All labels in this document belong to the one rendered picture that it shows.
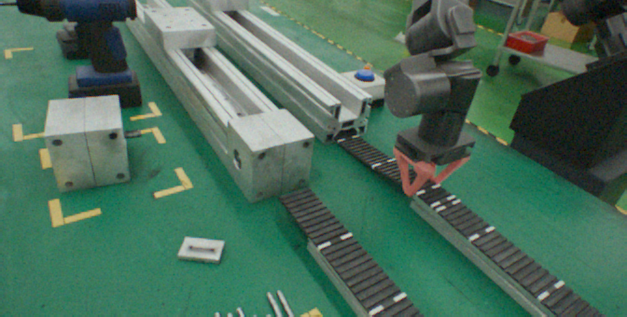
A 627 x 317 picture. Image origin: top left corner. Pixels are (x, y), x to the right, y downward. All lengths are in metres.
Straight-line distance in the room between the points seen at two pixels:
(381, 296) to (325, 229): 0.11
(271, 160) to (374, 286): 0.22
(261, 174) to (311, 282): 0.17
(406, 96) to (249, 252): 0.28
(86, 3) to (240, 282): 0.52
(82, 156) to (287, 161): 0.28
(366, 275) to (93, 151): 0.40
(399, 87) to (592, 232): 0.42
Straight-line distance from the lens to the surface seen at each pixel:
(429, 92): 0.49
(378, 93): 0.89
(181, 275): 0.52
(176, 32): 0.89
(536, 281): 0.58
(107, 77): 0.83
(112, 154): 0.63
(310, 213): 0.55
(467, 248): 0.61
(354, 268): 0.50
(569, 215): 0.78
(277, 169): 0.59
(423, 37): 0.56
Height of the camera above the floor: 1.18
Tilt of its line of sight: 32 degrees down
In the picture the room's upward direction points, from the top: 8 degrees clockwise
